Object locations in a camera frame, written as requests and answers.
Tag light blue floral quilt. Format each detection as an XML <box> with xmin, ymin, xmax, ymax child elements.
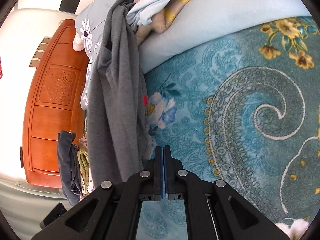
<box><xmin>74</xmin><ymin>0</ymin><xmax>312</xmax><ymax>111</ymax></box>

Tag pink pillow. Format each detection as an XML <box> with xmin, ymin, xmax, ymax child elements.
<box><xmin>72</xmin><ymin>33</ymin><xmax>84</xmax><ymax>51</ymax></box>

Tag teal floral bed blanket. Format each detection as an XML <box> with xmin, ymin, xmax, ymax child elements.
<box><xmin>145</xmin><ymin>16</ymin><xmax>319</xmax><ymax>239</ymax></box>

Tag beige yellow fleece garment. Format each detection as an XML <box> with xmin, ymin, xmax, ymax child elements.
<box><xmin>133</xmin><ymin>0</ymin><xmax>191</xmax><ymax>46</ymax></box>

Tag dark navy folded garment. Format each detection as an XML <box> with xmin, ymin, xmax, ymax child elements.
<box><xmin>57</xmin><ymin>131</ymin><xmax>82</xmax><ymax>206</ymax></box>

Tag wall switch panel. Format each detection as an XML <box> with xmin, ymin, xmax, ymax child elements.
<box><xmin>29</xmin><ymin>37</ymin><xmax>51</xmax><ymax>68</ymax></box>

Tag pink folded garment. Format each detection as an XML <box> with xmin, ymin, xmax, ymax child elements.
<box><xmin>79</xmin><ymin>133</ymin><xmax>88</xmax><ymax>150</ymax></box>

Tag olive green folded garment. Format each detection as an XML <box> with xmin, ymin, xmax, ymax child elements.
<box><xmin>77</xmin><ymin>148</ymin><xmax>90</xmax><ymax>194</ymax></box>

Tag orange wooden headboard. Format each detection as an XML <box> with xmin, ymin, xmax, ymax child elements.
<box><xmin>21</xmin><ymin>19</ymin><xmax>89</xmax><ymax>188</ymax></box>

